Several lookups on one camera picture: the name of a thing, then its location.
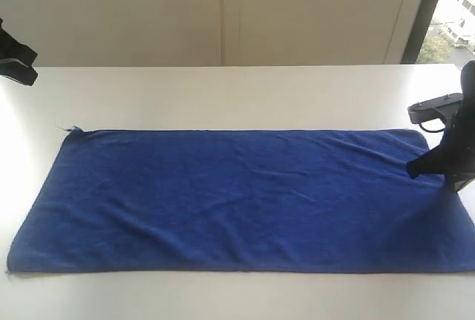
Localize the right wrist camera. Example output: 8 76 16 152
407 93 463 134

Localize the blue towel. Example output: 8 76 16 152
7 128 474 273

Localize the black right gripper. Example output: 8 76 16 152
406 60 475 192

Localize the dark window frame pillar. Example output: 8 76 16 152
400 0 438 65

